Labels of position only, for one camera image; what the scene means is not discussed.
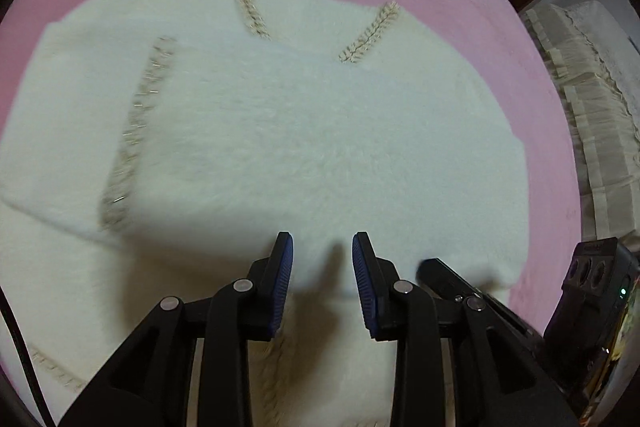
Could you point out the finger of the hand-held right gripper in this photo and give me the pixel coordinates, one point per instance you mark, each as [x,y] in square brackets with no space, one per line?
[445,277]

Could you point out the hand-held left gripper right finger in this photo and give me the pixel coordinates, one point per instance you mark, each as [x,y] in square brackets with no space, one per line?
[362,277]

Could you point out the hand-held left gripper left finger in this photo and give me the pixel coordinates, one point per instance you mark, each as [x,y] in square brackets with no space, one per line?
[282,277]

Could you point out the white fuzzy sweater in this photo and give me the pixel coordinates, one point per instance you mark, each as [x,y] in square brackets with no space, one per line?
[300,132]

